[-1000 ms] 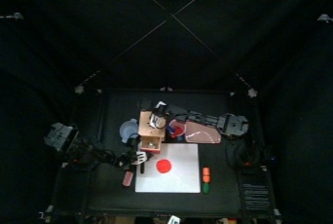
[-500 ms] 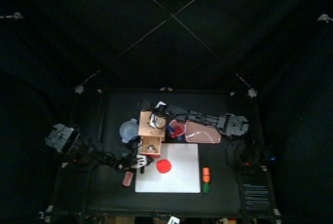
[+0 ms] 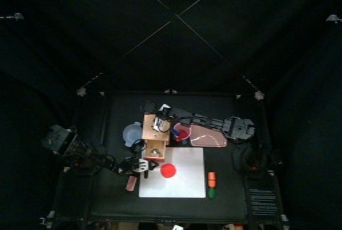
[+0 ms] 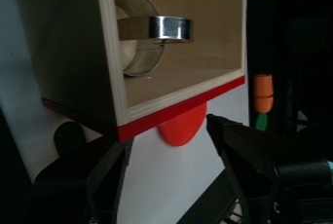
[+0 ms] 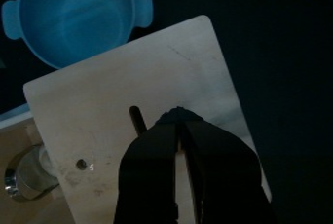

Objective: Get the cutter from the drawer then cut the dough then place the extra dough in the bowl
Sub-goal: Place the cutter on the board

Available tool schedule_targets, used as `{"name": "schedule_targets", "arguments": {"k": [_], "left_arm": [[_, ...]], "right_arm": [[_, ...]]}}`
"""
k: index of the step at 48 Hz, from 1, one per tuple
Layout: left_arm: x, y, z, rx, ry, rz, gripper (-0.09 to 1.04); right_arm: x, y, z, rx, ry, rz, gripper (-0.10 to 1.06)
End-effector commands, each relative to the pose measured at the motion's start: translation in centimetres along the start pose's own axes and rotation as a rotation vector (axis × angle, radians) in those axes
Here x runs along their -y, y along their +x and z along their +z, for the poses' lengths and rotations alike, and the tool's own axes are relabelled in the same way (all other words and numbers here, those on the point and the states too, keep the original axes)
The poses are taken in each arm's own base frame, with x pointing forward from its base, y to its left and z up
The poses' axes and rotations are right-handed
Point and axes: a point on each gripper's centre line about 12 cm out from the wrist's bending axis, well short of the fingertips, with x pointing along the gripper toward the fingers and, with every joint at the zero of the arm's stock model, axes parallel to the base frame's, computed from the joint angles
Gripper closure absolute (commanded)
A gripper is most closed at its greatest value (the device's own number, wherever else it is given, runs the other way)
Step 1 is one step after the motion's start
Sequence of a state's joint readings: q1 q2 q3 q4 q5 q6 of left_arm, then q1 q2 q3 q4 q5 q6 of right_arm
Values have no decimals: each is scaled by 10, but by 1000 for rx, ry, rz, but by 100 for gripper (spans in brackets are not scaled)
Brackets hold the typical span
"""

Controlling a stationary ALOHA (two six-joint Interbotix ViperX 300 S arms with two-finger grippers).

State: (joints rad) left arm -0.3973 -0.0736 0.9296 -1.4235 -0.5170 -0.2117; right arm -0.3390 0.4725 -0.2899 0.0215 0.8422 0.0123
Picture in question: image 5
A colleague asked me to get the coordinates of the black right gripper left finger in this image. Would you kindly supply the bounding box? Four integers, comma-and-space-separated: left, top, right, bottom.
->
114, 110, 182, 224

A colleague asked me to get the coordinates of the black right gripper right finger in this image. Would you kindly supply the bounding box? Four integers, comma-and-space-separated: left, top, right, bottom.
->
176, 106, 279, 224

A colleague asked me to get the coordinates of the white cutting board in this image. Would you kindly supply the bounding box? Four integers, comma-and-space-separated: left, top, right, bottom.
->
23, 14, 273, 224

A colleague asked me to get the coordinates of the blue bowl with handles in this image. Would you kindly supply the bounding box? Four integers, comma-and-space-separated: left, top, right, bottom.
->
0, 0, 156, 70

